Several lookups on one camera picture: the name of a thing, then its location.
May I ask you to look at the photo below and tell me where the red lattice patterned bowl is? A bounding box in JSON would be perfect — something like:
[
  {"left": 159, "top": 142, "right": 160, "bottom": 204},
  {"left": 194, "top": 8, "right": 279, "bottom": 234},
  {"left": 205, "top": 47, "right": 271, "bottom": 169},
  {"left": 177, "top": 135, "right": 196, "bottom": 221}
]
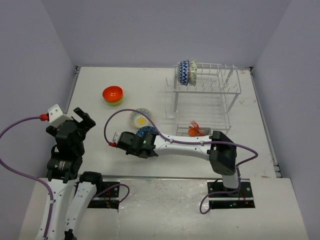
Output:
[{"left": 136, "top": 126, "right": 157, "bottom": 137}]

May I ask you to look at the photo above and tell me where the yellow patterned bowl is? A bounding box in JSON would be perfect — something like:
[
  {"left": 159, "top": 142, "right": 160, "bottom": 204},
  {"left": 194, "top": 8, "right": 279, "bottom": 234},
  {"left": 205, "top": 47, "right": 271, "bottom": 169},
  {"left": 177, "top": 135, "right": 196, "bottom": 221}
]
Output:
[{"left": 129, "top": 108, "right": 152, "bottom": 129}]

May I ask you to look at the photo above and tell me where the lime green plastic bowl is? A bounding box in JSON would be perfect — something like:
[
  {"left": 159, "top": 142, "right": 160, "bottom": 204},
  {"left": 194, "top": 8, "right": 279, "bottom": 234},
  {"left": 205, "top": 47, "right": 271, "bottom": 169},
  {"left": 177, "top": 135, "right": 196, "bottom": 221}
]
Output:
[{"left": 104, "top": 97, "right": 123, "bottom": 106}]

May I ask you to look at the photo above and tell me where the orange plastic bowl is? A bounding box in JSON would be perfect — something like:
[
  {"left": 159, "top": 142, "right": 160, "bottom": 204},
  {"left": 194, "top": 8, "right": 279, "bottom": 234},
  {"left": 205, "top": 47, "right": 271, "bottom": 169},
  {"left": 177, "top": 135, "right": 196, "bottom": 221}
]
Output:
[{"left": 102, "top": 85, "right": 124, "bottom": 104}]

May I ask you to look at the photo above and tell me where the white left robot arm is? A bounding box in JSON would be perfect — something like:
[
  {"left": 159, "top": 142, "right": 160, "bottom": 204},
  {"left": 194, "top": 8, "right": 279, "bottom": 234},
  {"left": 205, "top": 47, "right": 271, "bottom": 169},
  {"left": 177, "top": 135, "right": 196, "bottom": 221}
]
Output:
[{"left": 36, "top": 104, "right": 104, "bottom": 240}]

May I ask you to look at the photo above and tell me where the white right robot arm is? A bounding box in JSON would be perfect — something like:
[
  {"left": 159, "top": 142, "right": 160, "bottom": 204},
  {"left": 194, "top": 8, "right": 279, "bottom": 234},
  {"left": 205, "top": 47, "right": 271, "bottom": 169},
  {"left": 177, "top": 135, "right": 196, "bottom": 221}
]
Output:
[{"left": 112, "top": 131, "right": 241, "bottom": 197}]

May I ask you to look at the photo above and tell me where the orange plastic spoon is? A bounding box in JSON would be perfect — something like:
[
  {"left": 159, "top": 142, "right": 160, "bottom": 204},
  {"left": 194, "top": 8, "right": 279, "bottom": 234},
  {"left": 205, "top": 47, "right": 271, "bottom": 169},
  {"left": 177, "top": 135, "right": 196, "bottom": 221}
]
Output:
[{"left": 188, "top": 126, "right": 199, "bottom": 137}]

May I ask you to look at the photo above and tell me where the orange plastic fork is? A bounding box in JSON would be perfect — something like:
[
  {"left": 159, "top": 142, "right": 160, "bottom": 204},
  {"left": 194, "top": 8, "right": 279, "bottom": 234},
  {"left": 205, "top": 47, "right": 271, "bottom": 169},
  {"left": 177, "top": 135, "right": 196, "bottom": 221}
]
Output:
[{"left": 190, "top": 120, "right": 204, "bottom": 136}]

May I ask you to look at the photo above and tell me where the white cutlery holder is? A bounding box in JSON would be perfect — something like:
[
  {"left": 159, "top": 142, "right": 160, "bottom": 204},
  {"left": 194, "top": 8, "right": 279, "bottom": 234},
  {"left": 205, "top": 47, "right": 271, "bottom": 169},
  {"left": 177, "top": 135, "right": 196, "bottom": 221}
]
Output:
[{"left": 198, "top": 127, "right": 212, "bottom": 136}]

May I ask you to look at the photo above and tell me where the green floral patterned bowl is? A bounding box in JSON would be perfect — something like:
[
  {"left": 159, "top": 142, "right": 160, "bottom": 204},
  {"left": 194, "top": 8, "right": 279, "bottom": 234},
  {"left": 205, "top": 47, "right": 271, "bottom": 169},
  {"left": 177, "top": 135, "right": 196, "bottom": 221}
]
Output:
[{"left": 188, "top": 60, "right": 198, "bottom": 87}]

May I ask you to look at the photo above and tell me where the blue zigzag patterned bowl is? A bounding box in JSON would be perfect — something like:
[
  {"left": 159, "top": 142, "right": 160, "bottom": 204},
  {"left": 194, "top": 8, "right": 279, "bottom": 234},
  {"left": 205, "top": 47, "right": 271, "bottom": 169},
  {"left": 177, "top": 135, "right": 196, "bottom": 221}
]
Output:
[{"left": 178, "top": 60, "right": 190, "bottom": 86}]

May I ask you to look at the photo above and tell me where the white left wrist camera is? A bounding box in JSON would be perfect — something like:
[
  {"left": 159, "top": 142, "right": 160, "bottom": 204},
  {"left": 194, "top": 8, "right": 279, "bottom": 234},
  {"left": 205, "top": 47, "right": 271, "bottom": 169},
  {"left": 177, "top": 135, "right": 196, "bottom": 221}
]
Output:
[{"left": 48, "top": 104, "right": 72, "bottom": 128}]

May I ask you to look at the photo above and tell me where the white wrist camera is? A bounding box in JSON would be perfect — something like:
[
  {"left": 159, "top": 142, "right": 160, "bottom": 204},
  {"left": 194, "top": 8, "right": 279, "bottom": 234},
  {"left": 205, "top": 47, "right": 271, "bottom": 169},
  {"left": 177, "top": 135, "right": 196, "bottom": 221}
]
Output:
[
  {"left": 48, "top": 104, "right": 72, "bottom": 128},
  {"left": 108, "top": 132, "right": 122, "bottom": 147}
]

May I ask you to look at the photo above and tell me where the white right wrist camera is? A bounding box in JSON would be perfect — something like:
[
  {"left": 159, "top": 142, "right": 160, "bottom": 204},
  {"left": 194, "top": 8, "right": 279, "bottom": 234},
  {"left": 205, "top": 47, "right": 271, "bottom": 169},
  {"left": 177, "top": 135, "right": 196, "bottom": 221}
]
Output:
[{"left": 108, "top": 132, "right": 122, "bottom": 147}]

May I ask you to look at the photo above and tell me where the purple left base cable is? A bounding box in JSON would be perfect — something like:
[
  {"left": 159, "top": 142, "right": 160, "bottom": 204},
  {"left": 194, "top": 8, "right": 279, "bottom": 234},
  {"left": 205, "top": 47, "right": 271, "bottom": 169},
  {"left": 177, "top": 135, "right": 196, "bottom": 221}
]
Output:
[{"left": 93, "top": 183, "right": 131, "bottom": 208}]

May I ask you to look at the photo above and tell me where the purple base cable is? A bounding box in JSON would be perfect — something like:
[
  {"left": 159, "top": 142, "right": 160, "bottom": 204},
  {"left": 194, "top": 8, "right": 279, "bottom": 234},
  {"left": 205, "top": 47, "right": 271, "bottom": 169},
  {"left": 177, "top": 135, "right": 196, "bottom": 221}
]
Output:
[
  {"left": 93, "top": 183, "right": 131, "bottom": 208},
  {"left": 199, "top": 189, "right": 241, "bottom": 215}
]

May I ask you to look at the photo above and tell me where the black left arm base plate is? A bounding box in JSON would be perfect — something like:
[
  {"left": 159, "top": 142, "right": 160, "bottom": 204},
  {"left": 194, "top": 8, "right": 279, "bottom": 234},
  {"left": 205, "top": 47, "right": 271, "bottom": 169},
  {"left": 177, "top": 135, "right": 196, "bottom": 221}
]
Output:
[{"left": 88, "top": 186, "right": 120, "bottom": 210}]

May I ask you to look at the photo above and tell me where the white wire dish rack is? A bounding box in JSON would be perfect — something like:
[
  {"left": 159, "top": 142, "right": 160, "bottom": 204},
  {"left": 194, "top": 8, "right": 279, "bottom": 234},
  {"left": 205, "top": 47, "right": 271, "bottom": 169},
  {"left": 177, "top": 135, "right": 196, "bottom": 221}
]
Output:
[{"left": 164, "top": 62, "right": 242, "bottom": 136}]

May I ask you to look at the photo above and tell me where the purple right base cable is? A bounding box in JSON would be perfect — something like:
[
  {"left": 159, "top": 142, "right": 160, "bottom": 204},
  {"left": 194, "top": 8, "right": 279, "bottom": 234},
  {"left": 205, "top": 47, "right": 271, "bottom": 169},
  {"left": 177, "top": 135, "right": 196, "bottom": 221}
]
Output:
[{"left": 199, "top": 189, "right": 241, "bottom": 215}]

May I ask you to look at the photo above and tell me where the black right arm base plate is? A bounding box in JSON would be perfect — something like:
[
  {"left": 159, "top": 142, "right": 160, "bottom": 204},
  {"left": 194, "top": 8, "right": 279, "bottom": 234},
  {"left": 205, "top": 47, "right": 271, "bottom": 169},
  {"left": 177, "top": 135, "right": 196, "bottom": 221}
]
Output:
[{"left": 208, "top": 180, "right": 256, "bottom": 210}]

